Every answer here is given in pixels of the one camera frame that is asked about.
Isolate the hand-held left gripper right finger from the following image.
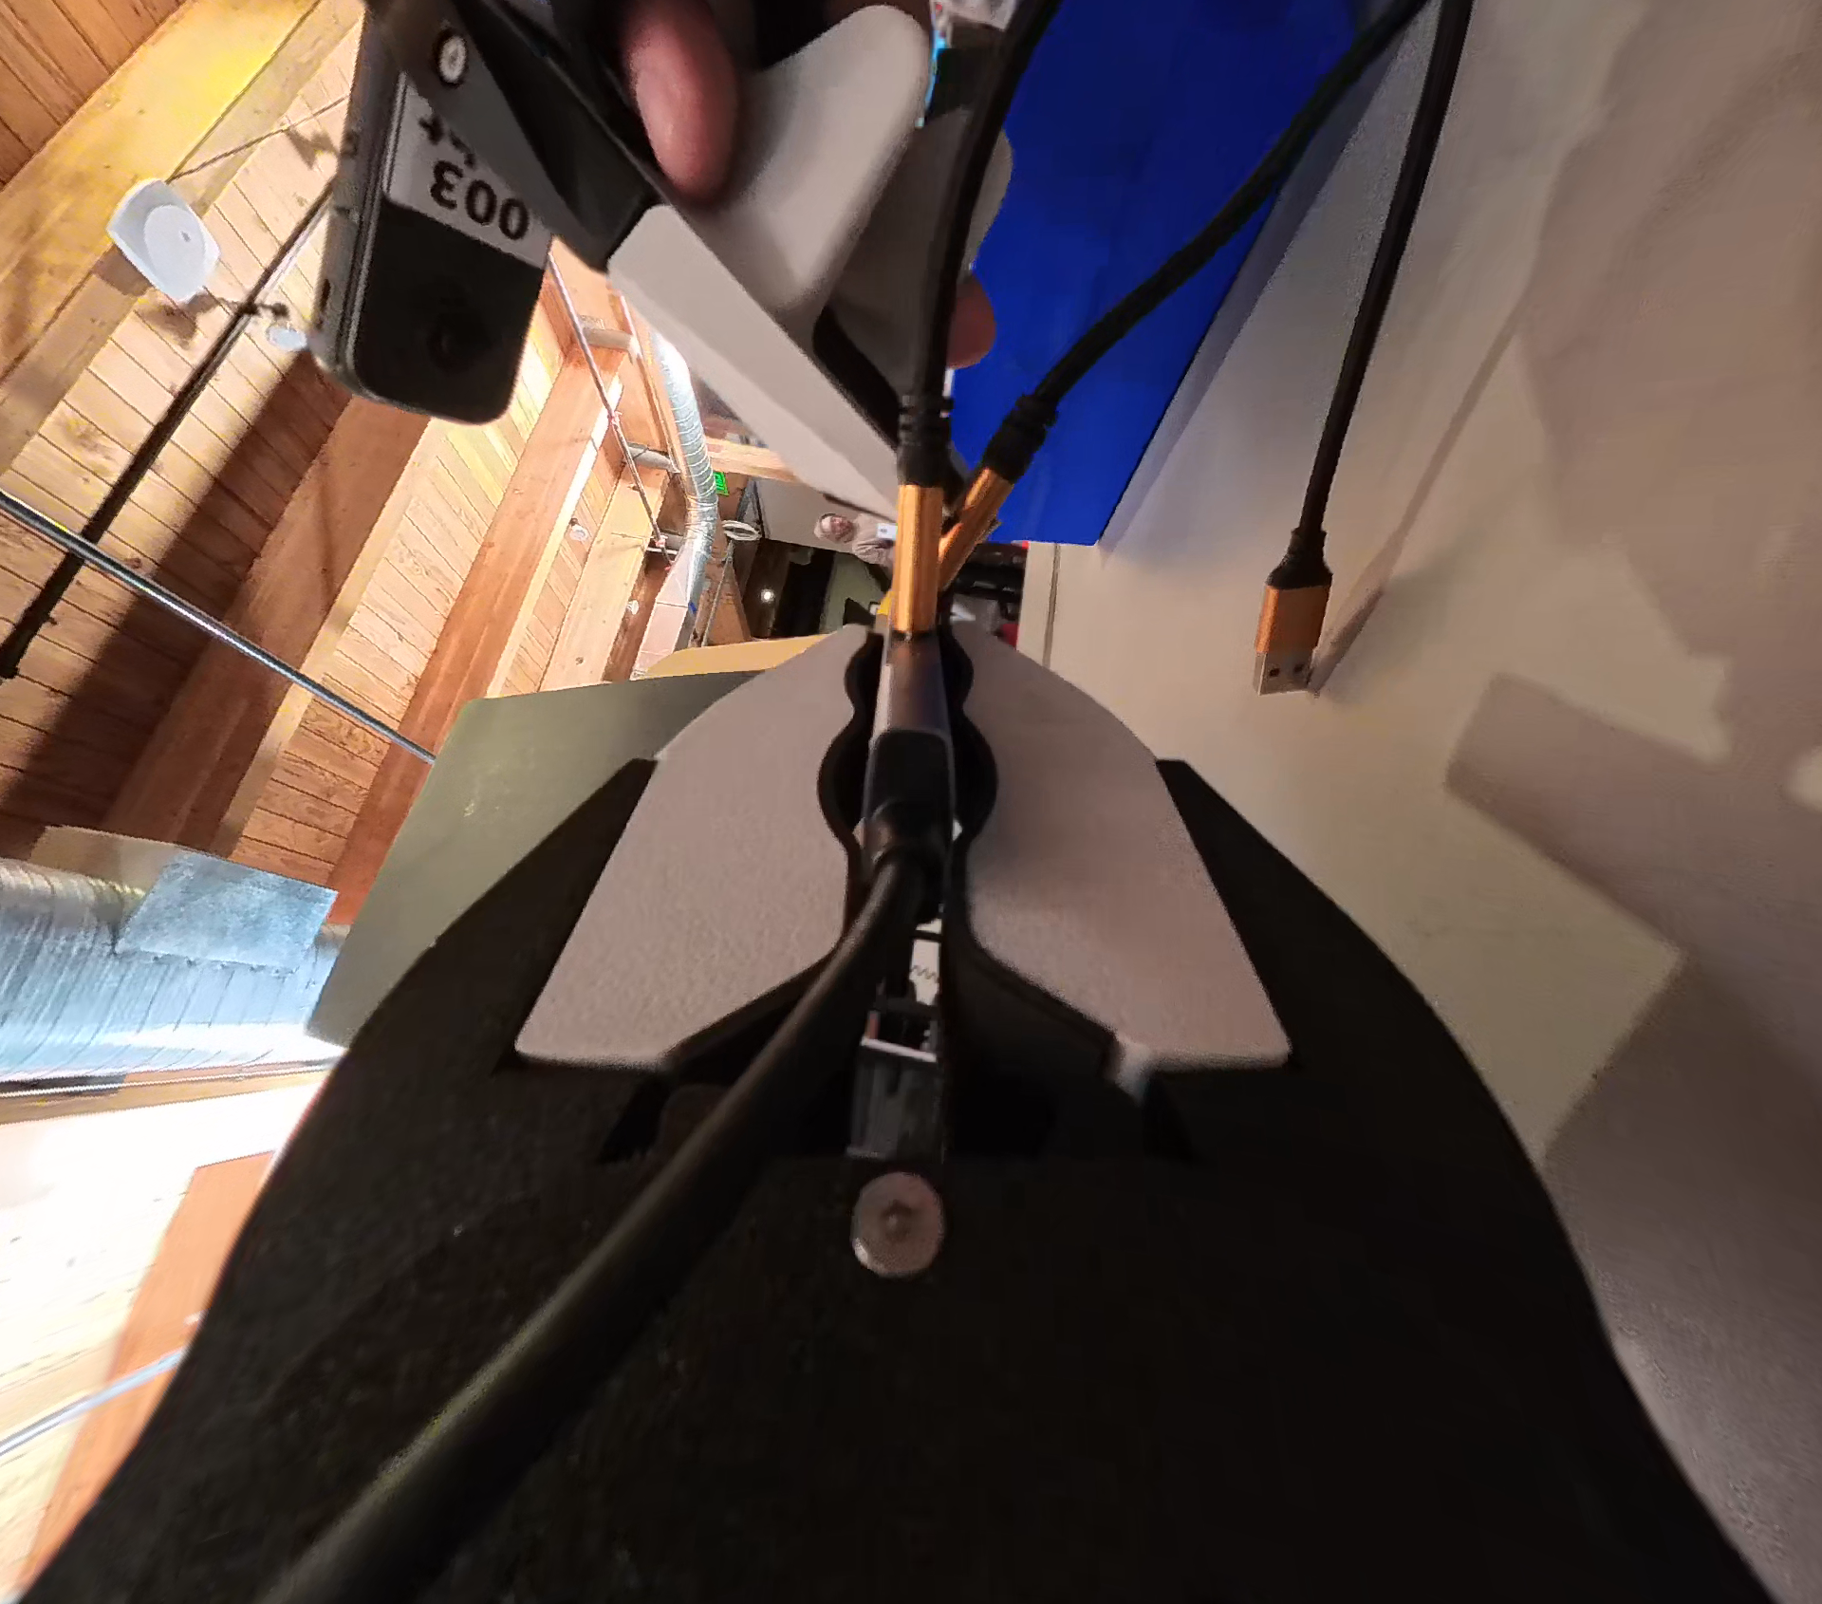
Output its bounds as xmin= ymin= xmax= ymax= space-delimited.
xmin=945 ymin=625 xmax=1294 ymax=1098

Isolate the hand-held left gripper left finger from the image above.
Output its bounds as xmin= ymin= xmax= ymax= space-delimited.
xmin=514 ymin=625 xmax=873 ymax=1075

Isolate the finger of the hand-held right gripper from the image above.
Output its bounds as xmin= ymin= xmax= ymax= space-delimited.
xmin=609 ymin=7 xmax=933 ymax=525
xmin=911 ymin=117 xmax=1015 ymax=426

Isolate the blue plastic bin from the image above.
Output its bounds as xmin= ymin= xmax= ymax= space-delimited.
xmin=924 ymin=0 xmax=1440 ymax=549

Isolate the white ceiling device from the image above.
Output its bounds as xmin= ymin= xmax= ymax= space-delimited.
xmin=110 ymin=181 xmax=222 ymax=306

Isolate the rectangular metal duct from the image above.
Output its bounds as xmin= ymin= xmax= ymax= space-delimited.
xmin=0 ymin=857 xmax=343 ymax=1083

